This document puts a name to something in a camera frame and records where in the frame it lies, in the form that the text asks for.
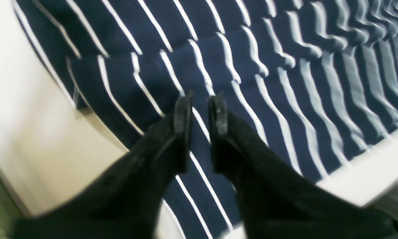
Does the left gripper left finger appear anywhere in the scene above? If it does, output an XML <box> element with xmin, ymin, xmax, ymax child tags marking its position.
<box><xmin>9</xmin><ymin>95</ymin><xmax>193</xmax><ymax>239</ymax></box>

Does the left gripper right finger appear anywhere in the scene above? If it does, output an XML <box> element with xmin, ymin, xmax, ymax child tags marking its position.
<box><xmin>208</xmin><ymin>96</ymin><xmax>397</xmax><ymax>239</ymax></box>

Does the navy white striped t-shirt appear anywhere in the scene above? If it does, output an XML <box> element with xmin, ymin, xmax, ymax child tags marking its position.
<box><xmin>14</xmin><ymin>0</ymin><xmax>398</xmax><ymax>239</ymax></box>

